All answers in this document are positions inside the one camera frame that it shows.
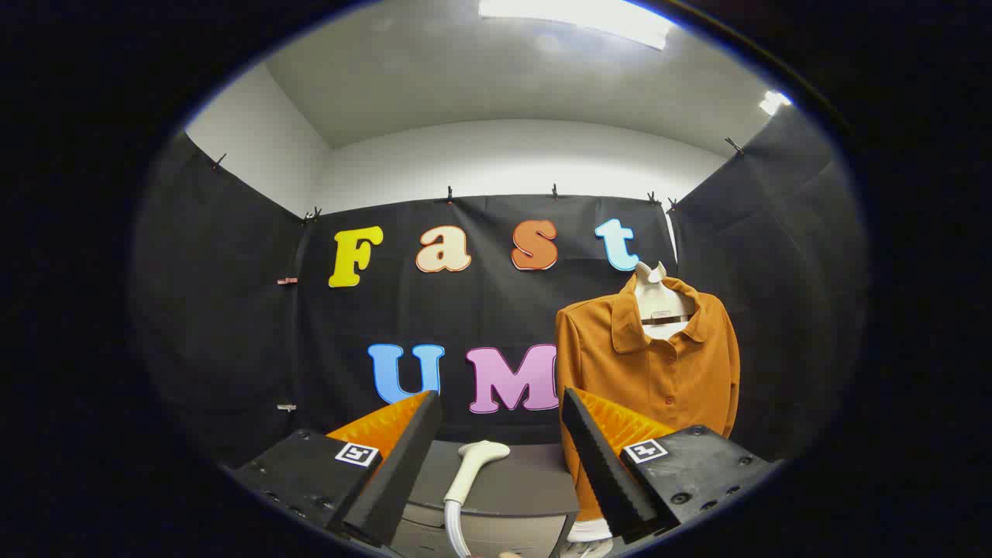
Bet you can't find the white garment steamer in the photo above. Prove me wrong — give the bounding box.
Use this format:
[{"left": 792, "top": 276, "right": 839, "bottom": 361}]
[{"left": 443, "top": 440, "right": 512, "bottom": 558}]

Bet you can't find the grey cabinet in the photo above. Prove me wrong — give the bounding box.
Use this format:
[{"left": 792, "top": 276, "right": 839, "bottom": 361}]
[{"left": 391, "top": 440, "right": 580, "bottom": 558}]

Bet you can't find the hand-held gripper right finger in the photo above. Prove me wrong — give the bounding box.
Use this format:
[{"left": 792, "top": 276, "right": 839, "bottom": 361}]
[{"left": 561, "top": 387, "right": 780, "bottom": 545}]

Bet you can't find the long ceiling light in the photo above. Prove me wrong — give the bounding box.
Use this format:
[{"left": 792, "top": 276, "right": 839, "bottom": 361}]
[{"left": 478, "top": 0, "right": 673, "bottom": 51}]

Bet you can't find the white mannequin torso hanger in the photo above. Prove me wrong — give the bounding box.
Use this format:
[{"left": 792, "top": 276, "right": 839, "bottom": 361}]
[{"left": 567, "top": 261, "right": 698, "bottom": 542}]

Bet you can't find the orange button-up shirt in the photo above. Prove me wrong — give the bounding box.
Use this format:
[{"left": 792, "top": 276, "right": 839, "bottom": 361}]
[{"left": 555, "top": 275, "right": 741, "bottom": 524}]

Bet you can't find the black backdrop cloth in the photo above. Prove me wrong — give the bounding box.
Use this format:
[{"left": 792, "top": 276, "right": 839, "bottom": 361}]
[{"left": 130, "top": 105, "right": 869, "bottom": 474}]

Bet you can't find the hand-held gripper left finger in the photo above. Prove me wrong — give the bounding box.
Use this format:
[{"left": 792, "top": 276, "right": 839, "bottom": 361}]
[{"left": 232, "top": 390, "right": 444, "bottom": 548}]

